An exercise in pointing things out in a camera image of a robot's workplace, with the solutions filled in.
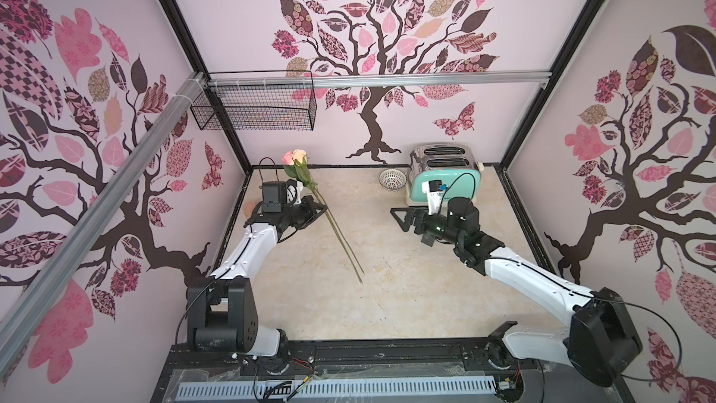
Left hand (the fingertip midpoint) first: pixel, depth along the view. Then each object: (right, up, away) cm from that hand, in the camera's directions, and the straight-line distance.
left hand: (326, 212), depth 85 cm
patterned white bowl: (+24, +12, +29) cm, 39 cm away
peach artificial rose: (-9, +17, +1) cm, 19 cm away
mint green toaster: (+45, +16, +13) cm, 49 cm away
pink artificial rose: (-12, +14, +3) cm, 19 cm away
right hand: (+22, +2, -8) cm, 24 cm away
